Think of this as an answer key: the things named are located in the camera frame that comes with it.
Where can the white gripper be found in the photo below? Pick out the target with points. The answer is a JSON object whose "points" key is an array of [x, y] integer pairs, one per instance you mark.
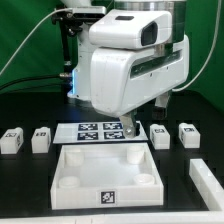
{"points": [[123, 80]]}

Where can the white square table top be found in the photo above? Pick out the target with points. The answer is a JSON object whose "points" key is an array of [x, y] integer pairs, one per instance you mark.
{"points": [[106, 175]]}

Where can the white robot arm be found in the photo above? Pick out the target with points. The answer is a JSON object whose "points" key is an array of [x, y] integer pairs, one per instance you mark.
{"points": [[81, 92]]}

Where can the white marker sheet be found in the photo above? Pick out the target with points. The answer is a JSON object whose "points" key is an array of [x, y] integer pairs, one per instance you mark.
{"points": [[91, 132]]}

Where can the black camera stand pole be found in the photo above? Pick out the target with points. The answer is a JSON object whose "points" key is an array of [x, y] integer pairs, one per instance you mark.
{"points": [[65, 45]]}

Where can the black camera on stand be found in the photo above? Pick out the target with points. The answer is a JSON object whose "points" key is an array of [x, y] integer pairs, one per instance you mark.
{"points": [[83, 14]]}

